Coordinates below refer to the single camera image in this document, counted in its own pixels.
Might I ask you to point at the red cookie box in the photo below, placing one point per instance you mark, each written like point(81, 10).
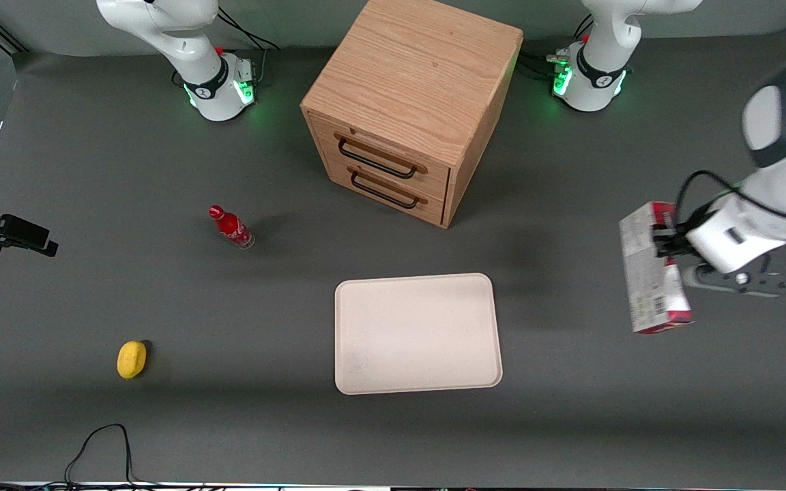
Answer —
point(645, 286)

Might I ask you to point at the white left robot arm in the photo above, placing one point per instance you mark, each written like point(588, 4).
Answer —
point(785, 123)

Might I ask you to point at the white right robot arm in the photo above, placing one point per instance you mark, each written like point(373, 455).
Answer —
point(181, 34)

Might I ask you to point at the beige plastic tray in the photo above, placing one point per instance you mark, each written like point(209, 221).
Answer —
point(417, 334)

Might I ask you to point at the yellow lemon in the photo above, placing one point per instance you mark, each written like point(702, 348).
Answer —
point(132, 359)

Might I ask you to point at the red cola bottle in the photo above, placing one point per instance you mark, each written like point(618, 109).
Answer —
point(231, 228)

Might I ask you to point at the wooden drawer cabinet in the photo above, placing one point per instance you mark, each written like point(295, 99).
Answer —
point(413, 82)

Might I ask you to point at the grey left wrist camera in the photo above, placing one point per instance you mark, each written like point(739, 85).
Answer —
point(741, 281)

